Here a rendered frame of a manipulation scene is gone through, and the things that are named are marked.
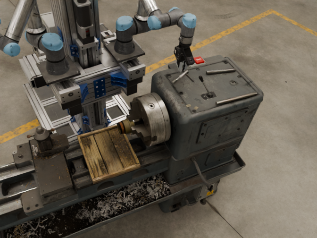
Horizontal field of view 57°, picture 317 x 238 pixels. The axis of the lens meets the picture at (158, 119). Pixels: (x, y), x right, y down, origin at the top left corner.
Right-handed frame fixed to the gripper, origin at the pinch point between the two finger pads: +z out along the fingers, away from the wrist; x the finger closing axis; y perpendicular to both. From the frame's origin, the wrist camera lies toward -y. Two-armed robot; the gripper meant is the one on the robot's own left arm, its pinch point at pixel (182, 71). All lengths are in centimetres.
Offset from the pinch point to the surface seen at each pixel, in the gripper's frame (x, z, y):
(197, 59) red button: -17.4, 3.4, 10.5
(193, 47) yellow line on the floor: -132, 130, 175
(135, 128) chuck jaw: 37.5, 19.7, -17.0
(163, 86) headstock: 13.8, 6.1, -3.1
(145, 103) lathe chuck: 29.7, 6.3, -11.9
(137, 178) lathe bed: 39, 59, -28
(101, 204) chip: 66, 74, -30
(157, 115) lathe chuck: 25.8, 9.0, -20.9
